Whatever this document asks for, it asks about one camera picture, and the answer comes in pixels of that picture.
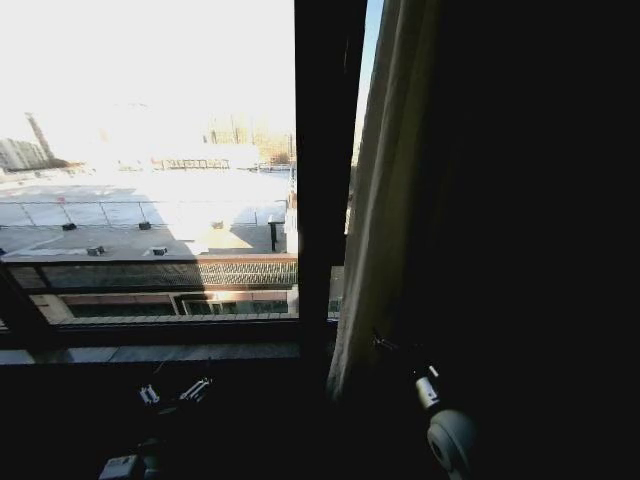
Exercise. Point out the dark window frame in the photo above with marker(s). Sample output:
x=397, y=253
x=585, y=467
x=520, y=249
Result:
x=327, y=150

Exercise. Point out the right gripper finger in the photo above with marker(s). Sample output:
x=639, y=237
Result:
x=384, y=342

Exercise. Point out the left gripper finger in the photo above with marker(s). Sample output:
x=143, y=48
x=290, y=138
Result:
x=196, y=389
x=149, y=394

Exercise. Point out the sunlit flat rooftop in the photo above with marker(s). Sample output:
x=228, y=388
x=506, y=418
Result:
x=150, y=200

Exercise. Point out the distant tall crane tower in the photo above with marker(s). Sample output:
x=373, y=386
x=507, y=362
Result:
x=41, y=137

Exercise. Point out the grey stone windowsill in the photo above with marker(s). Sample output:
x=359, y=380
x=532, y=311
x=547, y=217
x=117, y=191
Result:
x=150, y=354

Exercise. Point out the dark beige curtain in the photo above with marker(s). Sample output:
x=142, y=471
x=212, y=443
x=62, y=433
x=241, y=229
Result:
x=385, y=210

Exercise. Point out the dark outdoor balcony railing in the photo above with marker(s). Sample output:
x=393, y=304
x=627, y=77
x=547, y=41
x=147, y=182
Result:
x=150, y=274

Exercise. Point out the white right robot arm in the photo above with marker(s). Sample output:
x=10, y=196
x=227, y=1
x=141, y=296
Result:
x=452, y=440

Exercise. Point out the distant grey apartment building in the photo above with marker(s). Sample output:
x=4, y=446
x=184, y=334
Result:
x=22, y=154

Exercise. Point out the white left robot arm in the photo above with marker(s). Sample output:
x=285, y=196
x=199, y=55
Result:
x=122, y=467

